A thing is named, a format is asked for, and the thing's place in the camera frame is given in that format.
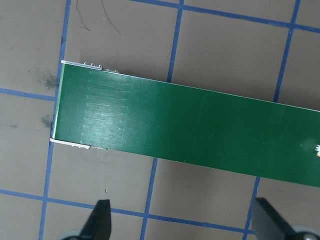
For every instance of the green belt conveyor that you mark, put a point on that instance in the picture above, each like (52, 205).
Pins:
(175, 125)

